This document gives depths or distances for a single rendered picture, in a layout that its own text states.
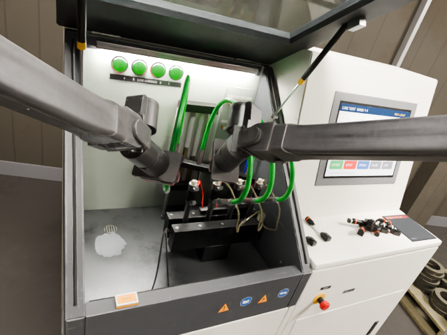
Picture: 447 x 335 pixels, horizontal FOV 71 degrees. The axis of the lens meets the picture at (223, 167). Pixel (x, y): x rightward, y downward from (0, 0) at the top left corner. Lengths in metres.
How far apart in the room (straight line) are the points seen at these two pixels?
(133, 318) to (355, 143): 0.65
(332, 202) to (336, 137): 0.83
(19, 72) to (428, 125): 0.47
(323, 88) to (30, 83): 0.94
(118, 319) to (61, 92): 0.59
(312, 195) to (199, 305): 0.59
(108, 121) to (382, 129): 0.39
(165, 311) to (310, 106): 0.77
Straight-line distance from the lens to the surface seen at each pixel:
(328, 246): 1.17
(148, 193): 1.29
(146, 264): 1.10
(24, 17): 2.63
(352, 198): 1.41
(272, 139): 0.57
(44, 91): 0.39
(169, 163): 0.67
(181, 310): 0.91
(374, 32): 2.89
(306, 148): 0.54
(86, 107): 0.45
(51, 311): 2.04
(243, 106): 0.68
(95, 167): 1.19
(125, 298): 0.84
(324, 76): 1.15
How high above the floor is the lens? 1.62
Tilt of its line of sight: 27 degrees down
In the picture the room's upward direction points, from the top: 15 degrees clockwise
